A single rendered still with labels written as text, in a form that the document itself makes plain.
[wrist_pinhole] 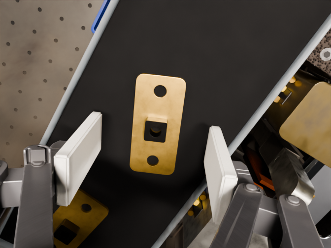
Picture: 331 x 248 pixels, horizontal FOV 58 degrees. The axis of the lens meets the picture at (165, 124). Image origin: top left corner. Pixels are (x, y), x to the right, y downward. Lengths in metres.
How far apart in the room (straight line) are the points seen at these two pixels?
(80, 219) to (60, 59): 0.50
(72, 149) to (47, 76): 0.61
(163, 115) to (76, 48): 0.51
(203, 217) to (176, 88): 0.19
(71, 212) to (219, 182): 0.17
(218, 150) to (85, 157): 0.08
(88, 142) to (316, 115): 0.25
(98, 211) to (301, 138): 0.23
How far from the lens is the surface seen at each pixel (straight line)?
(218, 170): 0.16
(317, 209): 0.52
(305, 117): 0.35
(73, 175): 0.17
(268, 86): 0.24
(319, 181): 0.49
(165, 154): 0.25
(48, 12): 0.74
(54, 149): 0.18
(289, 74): 0.24
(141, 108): 0.23
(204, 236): 0.37
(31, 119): 0.82
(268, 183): 0.63
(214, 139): 0.19
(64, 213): 0.30
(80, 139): 0.17
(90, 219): 0.30
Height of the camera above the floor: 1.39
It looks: 69 degrees down
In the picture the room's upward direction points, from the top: 173 degrees counter-clockwise
